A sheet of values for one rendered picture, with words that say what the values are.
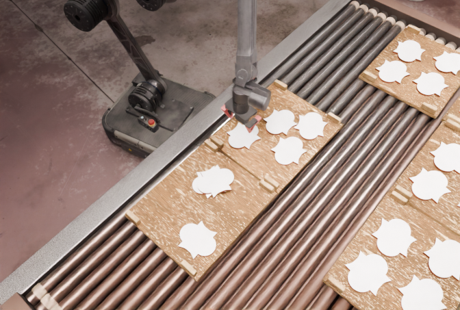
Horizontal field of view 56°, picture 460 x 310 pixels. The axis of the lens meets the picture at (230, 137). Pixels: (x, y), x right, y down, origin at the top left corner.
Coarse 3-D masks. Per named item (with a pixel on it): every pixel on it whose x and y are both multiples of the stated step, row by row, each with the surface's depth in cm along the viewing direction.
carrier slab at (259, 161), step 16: (272, 96) 181; (288, 96) 180; (272, 112) 176; (304, 112) 175; (320, 112) 175; (224, 128) 172; (336, 128) 170; (224, 144) 167; (256, 144) 166; (272, 144) 166; (304, 144) 166; (320, 144) 166; (240, 160) 162; (256, 160) 162; (272, 160) 162; (304, 160) 162; (256, 176) 158; (272, 176) 158; (288, 176) 158
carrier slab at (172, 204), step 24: (192, 168) 161; (240, 168) 160; (168, 192) 155; (192, 192) 155; (240, 192) 154; (264, 192) 154; (144, 216) 150; (168, 216) 150; (192, 216) 149; (216, 216) 149; (240, 216) 149; (168, 240) 144; (216, 240) 144; (192, 264) 139
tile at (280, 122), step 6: (276, 114) 174; (282, 114) 174; (288, 114) 174; (264, 120) 173; (270, 120) 172; (276, 120) 172; (282, 120) 172; (288, 120) 172; (270, 126) 170; (276, 126) 170; (282, 126) 170; (288, 126) 170; (294, 126) 171; (270, 132) 169; (276, 132) 169; (282, 132) 169
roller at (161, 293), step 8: (360, 80) 187; (352, 88) 184; (360, 88) 186; (344, 96) 182; (352, 96) 183; (336, 104) 180; (344, 104) 181; (328, 112) 177; (336, 112) 178; (176, 272) 140; (184, 272) 140; (168, 280) 138; (176, 280) 138; (160, 288) 137; (168, 288) 137; (152, 296) 136; (160, 296) 136; (144, 304) 134; (152, 304) 134; (160, 304) 136
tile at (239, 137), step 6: (240, 126) 171; (228, 132) 169; (234, 132) 169; (240, 132) 169; (246, 132) 169; (252, 132) 169; (234, 138) 167; (240, 138) 167; (246, 138) 167; (252, 138) 167; (258, 138) 167; (234, 144) 166; (240, 144) 165; (246, 144) 165
